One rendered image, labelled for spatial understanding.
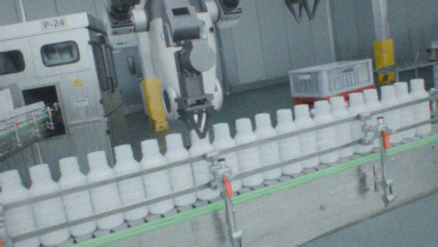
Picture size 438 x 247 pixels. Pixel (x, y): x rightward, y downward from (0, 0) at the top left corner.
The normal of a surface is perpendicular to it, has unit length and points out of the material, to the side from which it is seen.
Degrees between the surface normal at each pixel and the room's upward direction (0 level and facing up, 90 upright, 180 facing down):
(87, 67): 90
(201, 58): 90
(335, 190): 90
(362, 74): 90
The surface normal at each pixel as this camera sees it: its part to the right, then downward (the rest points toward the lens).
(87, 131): 0.08, 0.15
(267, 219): 0.39, 0.09
